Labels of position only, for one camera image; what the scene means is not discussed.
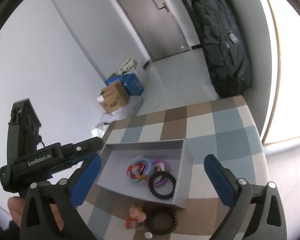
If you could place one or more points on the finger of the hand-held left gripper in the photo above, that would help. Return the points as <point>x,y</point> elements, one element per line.
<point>72,162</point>
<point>90,143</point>

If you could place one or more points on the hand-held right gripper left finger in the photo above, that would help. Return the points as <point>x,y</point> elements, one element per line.
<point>88,177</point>

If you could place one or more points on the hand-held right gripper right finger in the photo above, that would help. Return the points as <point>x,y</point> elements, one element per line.
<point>218,180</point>

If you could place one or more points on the grey cardboard box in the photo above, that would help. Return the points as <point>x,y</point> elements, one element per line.
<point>120,160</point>

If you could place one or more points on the red round badge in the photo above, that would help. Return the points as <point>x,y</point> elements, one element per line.
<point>133,170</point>

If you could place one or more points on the person's left hand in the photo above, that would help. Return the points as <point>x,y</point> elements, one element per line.
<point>15,207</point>

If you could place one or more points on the white plastic bags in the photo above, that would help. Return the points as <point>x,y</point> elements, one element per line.
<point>122,111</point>

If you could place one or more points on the brown cardboard box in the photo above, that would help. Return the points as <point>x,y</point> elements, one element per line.
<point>115,97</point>

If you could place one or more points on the checkered tablecloth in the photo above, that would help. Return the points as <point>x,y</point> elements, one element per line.
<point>202,122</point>

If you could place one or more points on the pink pig figurine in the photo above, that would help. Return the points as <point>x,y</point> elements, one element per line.
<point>137,212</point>

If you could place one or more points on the small red clear trinket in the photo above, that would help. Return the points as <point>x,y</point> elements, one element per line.
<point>129,223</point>

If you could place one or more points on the blue cardboard box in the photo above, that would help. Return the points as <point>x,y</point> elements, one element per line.
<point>133,83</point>

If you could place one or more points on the small white bead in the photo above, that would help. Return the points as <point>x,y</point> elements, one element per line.
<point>148,235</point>

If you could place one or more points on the beige cloth bag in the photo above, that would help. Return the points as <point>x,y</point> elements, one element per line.
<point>128,66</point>

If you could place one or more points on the large black bag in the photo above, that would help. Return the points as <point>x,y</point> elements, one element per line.
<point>222,42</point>

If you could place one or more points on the grey door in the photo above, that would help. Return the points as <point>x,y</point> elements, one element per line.
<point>150,17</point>

